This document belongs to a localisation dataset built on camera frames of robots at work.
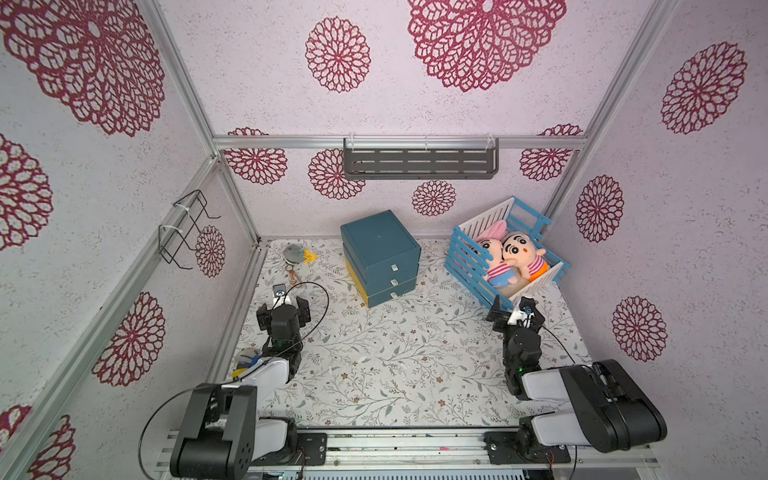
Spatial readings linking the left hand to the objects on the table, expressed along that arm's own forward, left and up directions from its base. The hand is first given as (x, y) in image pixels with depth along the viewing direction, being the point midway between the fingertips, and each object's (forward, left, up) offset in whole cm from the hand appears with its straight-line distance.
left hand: (282, 302), depth 89 cm
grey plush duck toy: (+25, +1, -7) cm, 26 cm away
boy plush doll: (+18, -75, +3) cm, 77 cm away
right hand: (-1, -69, +1) cm, 69 cm away
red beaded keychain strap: (+17, +3, -12) cm, 21 cm away
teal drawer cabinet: (+9, -30, +10) cm, 33 cm away
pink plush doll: (+11, -68, -1) cm, 69 cm away
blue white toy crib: (+16, -58, -1) cm, 60 cm away
